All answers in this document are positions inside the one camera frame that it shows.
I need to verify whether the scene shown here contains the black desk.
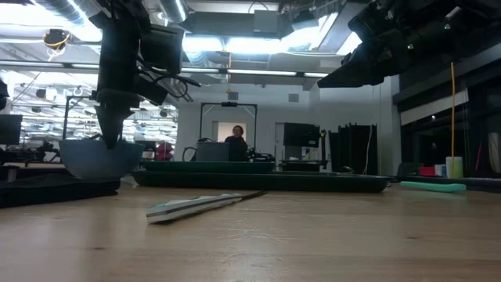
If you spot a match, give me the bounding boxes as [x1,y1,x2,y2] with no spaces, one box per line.
[279,158,330,172]

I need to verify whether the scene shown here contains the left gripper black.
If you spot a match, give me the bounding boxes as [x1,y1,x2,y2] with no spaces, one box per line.
[92,22,144,150]

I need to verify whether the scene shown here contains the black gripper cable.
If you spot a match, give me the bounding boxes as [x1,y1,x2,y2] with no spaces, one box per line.
[154,74,201,99]

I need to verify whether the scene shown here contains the yellow extension cable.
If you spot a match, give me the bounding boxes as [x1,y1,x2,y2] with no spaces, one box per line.
[449,61,457,158]

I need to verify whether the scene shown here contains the silver air duct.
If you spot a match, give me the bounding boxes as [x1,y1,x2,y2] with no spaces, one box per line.
[158,0,188,24]

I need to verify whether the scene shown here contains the pale green cup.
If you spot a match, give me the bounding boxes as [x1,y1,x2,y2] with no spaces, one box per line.
[445,156,464,179]

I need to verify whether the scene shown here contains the spoon with teal handle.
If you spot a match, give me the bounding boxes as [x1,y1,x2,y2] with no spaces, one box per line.
[399,180,467,194]

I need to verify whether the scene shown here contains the black cloth napkin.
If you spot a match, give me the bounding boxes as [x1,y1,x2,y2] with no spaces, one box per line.
[0,173,121,209]

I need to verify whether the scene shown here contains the long strip light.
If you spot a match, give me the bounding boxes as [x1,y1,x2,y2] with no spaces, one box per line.
[180,66,330,78]

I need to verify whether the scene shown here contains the grey electrical box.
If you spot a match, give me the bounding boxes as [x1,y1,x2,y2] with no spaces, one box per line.
[253,9,279,34]

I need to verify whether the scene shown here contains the blue bowl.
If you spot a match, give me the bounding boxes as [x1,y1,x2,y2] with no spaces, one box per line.
[59,139,146,181]

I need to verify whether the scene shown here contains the black flat screen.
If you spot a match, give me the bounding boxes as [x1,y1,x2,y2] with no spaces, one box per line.
[283,122,321,149]

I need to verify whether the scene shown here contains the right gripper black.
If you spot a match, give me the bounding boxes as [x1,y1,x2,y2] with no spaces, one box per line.
[317,5,426,89]

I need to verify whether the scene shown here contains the thin black metal frame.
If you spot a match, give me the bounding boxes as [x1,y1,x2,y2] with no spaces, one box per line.
[62,95,99,141]

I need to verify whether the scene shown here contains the pink object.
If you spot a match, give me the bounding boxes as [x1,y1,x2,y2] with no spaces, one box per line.
[155,141,175,162]

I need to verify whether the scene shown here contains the black reel with yellow cable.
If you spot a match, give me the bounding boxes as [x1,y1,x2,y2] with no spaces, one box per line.
[42,28,71,51]

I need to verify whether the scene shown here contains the person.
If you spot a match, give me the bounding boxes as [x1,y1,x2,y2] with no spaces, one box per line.
[224,125,249,163]

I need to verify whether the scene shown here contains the black serving tray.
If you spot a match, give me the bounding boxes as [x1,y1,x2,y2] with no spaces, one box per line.
[132,170,394,194]

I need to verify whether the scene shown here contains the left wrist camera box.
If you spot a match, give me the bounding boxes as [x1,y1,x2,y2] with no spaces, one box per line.
[139,23,185,76]

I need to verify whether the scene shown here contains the dark computer monitor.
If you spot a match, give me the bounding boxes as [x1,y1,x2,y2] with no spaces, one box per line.
[0,114,23,146]

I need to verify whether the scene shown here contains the black folding panels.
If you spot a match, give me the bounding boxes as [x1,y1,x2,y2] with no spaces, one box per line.
[327,123,379,175]

